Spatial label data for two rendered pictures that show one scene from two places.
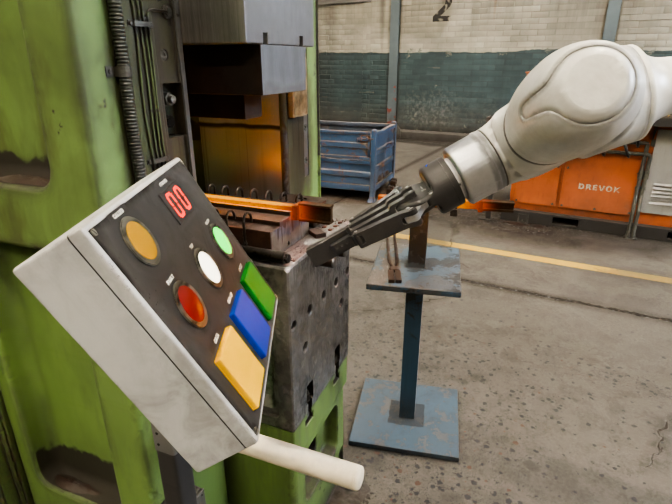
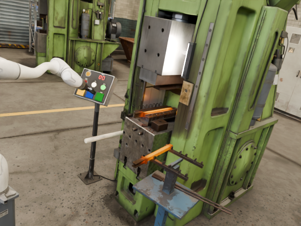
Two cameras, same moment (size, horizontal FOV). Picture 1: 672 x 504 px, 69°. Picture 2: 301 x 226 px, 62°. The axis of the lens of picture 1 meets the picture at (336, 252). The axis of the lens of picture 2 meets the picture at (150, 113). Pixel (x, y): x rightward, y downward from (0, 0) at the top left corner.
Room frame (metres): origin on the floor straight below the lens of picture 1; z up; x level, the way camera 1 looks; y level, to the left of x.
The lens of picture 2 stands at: (1.92, -1.71, 1.77)
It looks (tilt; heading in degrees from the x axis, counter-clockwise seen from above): 21 degrees down; 112
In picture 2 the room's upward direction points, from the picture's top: 10 degrees clockwise
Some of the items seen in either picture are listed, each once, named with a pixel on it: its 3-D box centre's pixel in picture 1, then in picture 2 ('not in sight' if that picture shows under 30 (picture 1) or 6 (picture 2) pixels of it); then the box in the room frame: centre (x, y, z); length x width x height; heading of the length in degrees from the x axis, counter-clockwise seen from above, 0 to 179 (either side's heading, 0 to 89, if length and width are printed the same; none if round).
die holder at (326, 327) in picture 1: (234, 301); (157, 141); (1.25, 0.29, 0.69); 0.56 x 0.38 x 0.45; 68
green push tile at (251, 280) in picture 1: (256, 291); (99, 97); (0.68, 0.12, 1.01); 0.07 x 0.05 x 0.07; 3
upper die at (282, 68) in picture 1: (204, 68); (165, 75); (1.20, 0.30, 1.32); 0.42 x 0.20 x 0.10; 68
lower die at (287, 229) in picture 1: (218, 218); (157, 113); (1.20, 0.30, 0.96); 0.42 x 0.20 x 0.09; 68
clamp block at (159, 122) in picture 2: (301, 210); (159, 125); (1.31, 0.10, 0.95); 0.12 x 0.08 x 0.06; 68
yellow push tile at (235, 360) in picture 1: (238, 367); (81, 91); (0.48, 0.11, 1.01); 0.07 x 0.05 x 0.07; 3
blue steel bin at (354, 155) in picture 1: (334, 156); not in sight; (5.35, 0.02, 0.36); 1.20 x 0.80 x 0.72; 68
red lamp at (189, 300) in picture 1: (190, 304); not in sight; (0.47, 0.16, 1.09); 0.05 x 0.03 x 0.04; 158
